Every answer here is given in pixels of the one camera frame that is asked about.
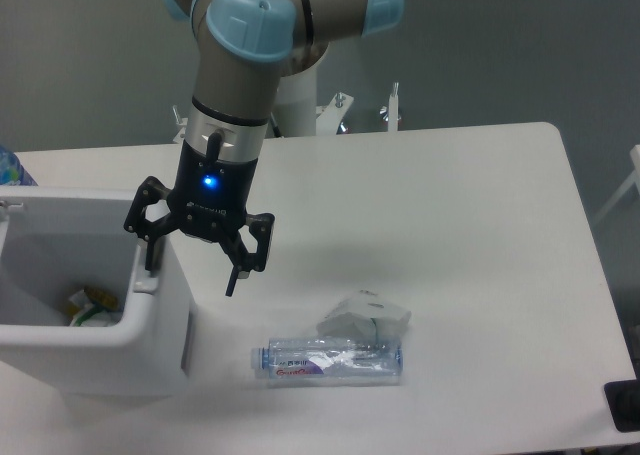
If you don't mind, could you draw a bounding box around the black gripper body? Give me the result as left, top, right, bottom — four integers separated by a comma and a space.
167, 143, 258, 243

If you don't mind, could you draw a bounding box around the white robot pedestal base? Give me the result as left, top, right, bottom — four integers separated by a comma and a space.
171, 44, 404, 145

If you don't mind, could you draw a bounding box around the trash inside the can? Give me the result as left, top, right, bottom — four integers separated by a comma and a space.
65, 286, 123, 328

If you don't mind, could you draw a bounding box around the white frame at right edge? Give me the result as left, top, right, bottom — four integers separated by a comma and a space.
593, 145, 639, 226

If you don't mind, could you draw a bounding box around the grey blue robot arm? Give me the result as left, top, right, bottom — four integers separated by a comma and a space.
124, 0, 405, 280

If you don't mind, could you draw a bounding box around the clear plastic water bottle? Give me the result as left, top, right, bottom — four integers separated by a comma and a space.
250, 337, 404, 388

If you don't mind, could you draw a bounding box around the crumpled white paper carton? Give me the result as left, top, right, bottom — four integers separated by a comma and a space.
316, 290, 412, 341

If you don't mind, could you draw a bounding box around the blue bottle at left edge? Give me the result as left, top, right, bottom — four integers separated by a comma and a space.
0, 146, 37, 186

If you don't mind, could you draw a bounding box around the white plastic trash can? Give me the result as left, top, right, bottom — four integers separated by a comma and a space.
1, 186, 197, 396

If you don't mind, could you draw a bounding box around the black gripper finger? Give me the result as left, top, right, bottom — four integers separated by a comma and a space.
219, 211, 276, 297
123, 175, 182, 272

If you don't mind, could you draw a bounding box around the black object at table corner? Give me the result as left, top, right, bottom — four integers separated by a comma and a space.
604, 379, 639, 433

